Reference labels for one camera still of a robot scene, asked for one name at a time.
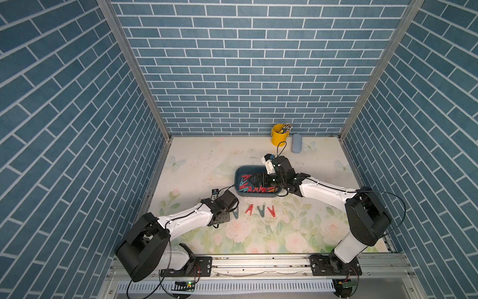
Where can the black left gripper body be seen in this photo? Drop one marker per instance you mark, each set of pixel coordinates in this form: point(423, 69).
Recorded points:
point(226, 217)

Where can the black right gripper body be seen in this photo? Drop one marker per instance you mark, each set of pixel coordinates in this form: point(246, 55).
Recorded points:
point(280, 181)

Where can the dark teal storage box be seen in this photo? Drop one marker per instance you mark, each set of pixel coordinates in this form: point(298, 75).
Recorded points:
point(245, 189)

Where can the red clothespin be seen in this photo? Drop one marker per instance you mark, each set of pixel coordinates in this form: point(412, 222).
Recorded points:
point(250, 209)
point(271, 210)

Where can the dark teal clothespin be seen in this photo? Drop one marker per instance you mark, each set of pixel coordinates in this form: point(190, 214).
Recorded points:
point(261, 210)

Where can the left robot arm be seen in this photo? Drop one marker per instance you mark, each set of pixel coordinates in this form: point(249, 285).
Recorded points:
point(148, 245)

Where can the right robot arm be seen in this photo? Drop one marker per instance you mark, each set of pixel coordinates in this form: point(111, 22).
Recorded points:
point(367, 216)

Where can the grey blue cylinder case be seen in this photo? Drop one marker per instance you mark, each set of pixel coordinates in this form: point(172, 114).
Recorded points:
point(296, 144)

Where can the yellow pen cup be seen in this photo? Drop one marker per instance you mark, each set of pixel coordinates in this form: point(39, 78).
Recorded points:
point(276, 137)

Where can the pens in yellow cup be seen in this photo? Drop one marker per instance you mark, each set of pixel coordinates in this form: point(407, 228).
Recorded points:
point(286, 128)

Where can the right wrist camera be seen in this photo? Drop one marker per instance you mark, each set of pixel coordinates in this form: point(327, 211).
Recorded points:
point(267, 161)

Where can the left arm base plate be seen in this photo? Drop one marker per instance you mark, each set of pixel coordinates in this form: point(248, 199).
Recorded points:
point(200, 266)

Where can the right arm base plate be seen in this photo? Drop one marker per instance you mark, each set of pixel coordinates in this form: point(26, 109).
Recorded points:
point(327, 265)

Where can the aluminium front rail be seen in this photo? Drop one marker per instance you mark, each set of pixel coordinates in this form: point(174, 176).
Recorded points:
point(300, 266)

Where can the aluminium corner post left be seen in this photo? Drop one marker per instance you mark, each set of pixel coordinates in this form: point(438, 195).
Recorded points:
point(113, 22)

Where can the aluminium corner post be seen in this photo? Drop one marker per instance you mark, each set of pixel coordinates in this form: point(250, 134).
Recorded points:
point(113, 22)
point(398, 34)

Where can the aluminium corner post right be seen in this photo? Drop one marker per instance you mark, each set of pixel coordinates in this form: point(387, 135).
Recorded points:
point(398, 34)

